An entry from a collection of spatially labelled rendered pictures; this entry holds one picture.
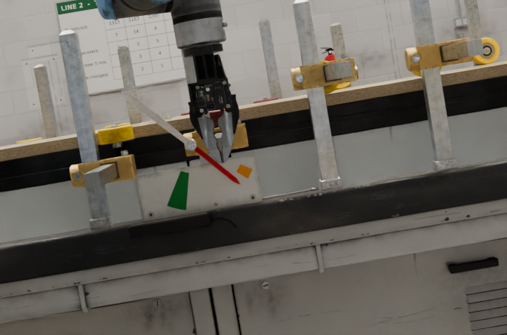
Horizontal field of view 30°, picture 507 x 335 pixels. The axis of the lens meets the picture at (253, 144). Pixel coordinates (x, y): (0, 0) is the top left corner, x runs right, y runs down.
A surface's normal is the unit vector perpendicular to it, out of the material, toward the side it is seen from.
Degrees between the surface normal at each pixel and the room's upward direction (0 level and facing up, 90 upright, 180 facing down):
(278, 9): 90
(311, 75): 90
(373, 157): 90
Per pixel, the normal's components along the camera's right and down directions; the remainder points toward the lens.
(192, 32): -0.22, 0.09
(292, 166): 0.00, 0.05
